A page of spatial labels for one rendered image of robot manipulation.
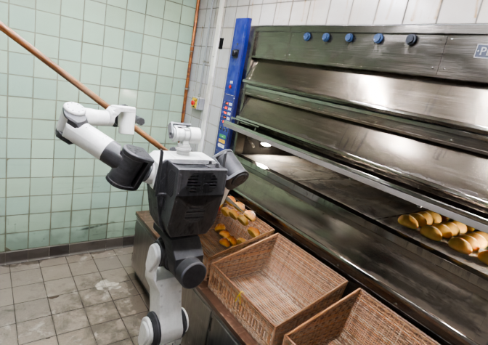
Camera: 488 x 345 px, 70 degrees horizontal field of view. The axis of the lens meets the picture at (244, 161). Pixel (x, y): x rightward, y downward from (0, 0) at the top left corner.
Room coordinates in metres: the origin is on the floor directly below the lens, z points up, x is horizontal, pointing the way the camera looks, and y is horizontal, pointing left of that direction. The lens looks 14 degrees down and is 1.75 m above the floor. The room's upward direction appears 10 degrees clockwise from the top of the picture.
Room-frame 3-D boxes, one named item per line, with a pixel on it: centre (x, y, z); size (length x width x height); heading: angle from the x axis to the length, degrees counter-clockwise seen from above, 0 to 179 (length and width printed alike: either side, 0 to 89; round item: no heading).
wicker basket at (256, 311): (1.67, -0.28, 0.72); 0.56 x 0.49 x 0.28; 39
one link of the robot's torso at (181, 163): (1.33, 0.22, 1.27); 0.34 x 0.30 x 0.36; 124
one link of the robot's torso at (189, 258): (1.31, 0.20, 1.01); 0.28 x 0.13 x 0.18; 39
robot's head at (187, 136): (1.39, 0.25, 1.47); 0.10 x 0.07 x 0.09; 124
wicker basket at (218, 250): (2.14, 0.08, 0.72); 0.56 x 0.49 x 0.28; 37
